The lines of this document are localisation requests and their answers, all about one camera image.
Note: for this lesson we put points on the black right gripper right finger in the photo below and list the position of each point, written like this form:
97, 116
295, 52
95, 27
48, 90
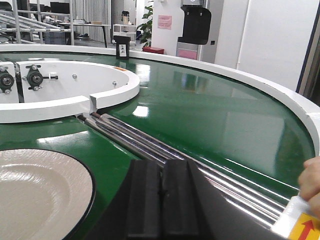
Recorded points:
180, 216

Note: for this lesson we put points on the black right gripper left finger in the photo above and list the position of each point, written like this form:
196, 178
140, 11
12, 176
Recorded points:
143, 215

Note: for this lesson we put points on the beige plate black rim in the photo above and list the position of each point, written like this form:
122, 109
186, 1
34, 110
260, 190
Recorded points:
218, 218
44, 194

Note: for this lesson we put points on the white shelf cart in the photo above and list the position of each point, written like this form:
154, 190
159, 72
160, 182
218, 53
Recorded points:
125, 30

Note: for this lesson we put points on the person's hand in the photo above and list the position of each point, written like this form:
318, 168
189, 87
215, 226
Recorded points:
309, 183

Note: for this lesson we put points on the steel conveyor rollers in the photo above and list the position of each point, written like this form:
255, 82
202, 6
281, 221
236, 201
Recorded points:
234, 188

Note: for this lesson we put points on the white outer conveyor rim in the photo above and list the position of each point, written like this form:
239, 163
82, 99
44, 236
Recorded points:
307, 111

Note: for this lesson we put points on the red fire extinguisher box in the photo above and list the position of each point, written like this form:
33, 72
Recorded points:
155, 50

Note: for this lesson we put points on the black sensor box with label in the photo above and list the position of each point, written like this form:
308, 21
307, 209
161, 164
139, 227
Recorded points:
122, 46

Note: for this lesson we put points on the green potted plant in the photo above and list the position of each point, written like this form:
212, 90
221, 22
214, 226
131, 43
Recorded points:
145, 28

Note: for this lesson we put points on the office desk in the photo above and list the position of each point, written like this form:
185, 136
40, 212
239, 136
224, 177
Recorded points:
97, 35

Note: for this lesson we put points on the black water dispenser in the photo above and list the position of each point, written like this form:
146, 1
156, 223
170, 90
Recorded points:
196, 29

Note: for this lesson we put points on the metal roller rack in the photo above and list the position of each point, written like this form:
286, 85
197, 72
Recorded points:
37, 21

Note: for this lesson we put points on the pink wall notice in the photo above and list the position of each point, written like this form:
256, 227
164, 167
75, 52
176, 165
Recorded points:
164, 22

